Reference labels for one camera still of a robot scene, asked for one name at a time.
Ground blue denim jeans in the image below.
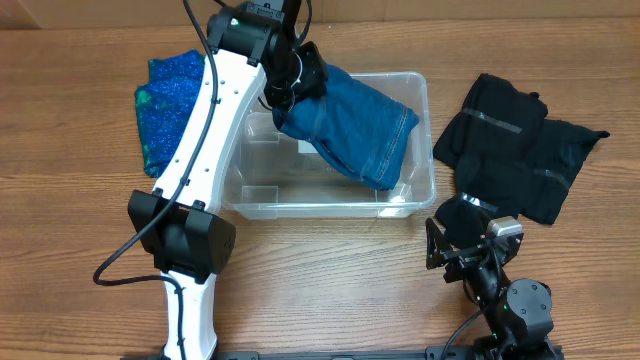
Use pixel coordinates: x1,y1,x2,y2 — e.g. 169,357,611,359
272,65,419,191

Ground blue green sequin cloth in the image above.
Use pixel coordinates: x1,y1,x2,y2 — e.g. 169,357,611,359
135,50,204,178

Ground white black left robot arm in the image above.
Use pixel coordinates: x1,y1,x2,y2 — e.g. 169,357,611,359
93,0,327,359

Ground white label in bin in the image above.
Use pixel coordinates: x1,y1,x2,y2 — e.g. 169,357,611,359
298,140,317,154

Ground clear plastic storage bin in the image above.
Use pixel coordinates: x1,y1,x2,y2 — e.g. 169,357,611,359
222,72,437,220

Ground black folded garment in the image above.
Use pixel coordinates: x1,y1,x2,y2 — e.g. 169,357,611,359
433,73,610,248

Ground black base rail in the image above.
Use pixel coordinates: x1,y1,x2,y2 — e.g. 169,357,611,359
120,346,565,360

